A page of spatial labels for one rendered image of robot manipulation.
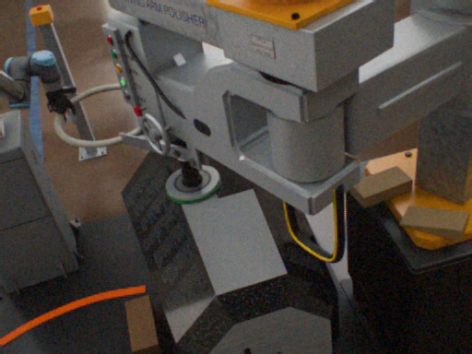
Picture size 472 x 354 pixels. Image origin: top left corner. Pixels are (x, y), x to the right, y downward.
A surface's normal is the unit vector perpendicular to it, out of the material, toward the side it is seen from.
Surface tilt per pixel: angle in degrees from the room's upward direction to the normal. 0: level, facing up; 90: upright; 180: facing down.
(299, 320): 90
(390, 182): 0
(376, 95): 90
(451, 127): 90
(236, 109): 90
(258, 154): 0
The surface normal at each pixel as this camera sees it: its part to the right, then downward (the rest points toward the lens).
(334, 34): 0.64, 0.39
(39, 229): 0.32, 0.54
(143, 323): -0.15, -0.78
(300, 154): -0.25, 0.62
